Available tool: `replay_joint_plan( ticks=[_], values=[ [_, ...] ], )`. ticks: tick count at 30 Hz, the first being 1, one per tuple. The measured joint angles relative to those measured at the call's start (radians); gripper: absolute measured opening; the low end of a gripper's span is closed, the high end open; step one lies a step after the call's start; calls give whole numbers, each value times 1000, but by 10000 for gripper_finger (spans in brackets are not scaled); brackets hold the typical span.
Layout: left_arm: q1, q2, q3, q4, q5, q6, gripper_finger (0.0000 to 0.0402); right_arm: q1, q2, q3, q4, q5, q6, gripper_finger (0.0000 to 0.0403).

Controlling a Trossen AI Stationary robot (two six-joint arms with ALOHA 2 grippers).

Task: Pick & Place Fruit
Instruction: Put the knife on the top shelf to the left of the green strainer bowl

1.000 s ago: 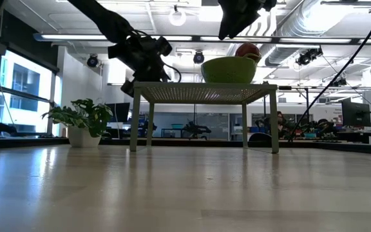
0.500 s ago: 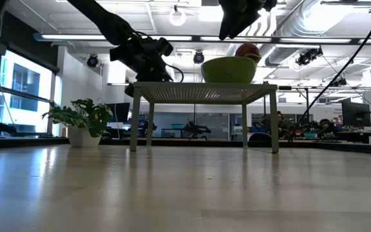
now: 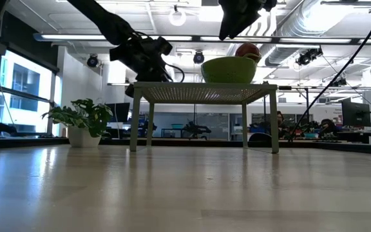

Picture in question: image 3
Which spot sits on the green potted plant white pot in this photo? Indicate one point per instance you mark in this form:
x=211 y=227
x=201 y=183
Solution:
x=82 y=129

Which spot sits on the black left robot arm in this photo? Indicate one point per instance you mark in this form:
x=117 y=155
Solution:
x=108 y=22

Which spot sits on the black flat monitor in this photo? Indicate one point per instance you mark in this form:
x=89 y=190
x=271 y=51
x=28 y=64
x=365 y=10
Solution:
x=118 y=112

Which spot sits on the black monitor on arm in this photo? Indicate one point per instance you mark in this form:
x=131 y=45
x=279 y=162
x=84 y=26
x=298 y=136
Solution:
x=356 y=112

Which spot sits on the long ceiling light strip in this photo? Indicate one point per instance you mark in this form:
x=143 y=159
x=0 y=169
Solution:
x=76 y=37

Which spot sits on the person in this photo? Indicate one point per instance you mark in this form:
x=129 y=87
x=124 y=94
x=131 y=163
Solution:
x=327 y=127
x=281 y=124

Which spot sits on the silver ventilation duct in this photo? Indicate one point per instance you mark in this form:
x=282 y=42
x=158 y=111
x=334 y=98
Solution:
x=295 y=22

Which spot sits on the black ceiling camera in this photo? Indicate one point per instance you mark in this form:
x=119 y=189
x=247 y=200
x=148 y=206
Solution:
x=198 y=57
x=92 y=60
x=308 y=56

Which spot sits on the pale green perforated metal shelf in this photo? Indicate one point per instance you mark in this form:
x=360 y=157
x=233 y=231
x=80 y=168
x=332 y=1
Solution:
x=205 y=93

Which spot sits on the black metal table frame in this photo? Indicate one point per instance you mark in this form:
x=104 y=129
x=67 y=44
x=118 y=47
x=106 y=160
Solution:
x=27 y=141

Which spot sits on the round white ceiling lamp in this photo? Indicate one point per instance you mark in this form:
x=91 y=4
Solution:
x=177 y=16

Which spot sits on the red apple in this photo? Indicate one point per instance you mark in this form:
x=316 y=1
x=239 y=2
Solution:
x=248 y=50

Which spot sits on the black background robot arm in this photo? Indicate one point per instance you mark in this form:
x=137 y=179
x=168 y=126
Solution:
x=196 y=129

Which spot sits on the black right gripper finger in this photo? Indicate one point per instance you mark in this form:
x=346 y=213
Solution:
x=234 y=24

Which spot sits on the green plastic colander bowl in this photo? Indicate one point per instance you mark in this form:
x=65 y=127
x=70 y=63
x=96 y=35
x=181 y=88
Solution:
x=229 y=71

